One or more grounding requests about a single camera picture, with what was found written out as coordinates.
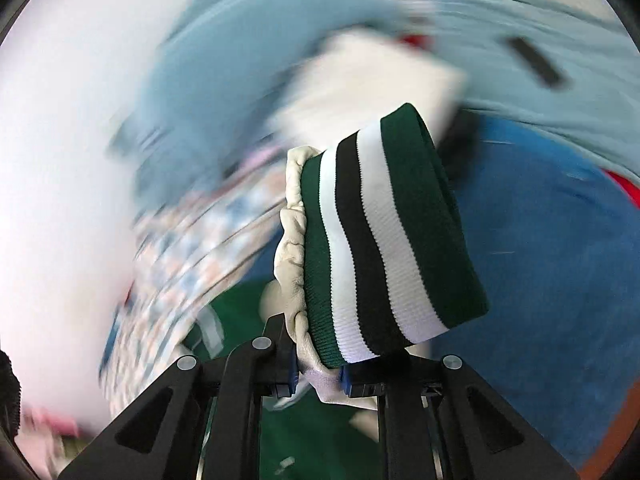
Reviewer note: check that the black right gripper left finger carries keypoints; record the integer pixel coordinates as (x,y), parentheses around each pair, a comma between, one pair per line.
(199,419)

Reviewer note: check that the light blue garment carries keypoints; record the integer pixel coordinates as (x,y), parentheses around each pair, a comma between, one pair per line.
(234,76)

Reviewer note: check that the floral patterned quilt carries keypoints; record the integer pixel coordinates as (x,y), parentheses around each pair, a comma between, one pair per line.
(187,255)

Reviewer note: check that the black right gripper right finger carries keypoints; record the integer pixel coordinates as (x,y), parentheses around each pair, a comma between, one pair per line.
(442,420)

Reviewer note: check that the blue striped bed sheet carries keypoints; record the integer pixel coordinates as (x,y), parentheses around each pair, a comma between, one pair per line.
(555,243)

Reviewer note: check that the green varsity jacket cream sleeves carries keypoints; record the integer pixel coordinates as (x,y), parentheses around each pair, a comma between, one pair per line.
(372,259)

